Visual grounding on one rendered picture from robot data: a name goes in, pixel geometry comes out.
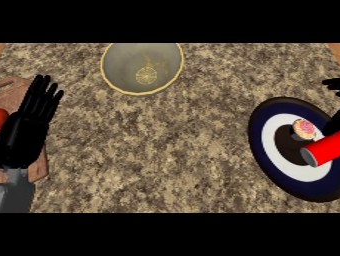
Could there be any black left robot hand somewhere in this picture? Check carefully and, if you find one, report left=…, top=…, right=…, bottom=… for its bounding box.
left=0, top=74, right=65, bottom=170

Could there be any pink frosted cupcake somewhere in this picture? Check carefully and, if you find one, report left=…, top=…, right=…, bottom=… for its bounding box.
left=291, top=118, right=317, bottom=141

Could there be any navy and white round plate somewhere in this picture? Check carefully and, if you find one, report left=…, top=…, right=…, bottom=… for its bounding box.
left=246, top=96, right=340, bottom=203

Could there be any grey bowl with yellow rim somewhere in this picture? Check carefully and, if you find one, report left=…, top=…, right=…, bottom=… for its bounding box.
left=99, top=43, right=186, bottom=97

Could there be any brown wooden cutting board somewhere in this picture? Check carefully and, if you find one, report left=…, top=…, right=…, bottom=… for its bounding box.
left=0, top=76, right=50, bottom=185

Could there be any red can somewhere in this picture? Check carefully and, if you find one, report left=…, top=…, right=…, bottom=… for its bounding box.
left=298, top=131, right=340, bottom=168

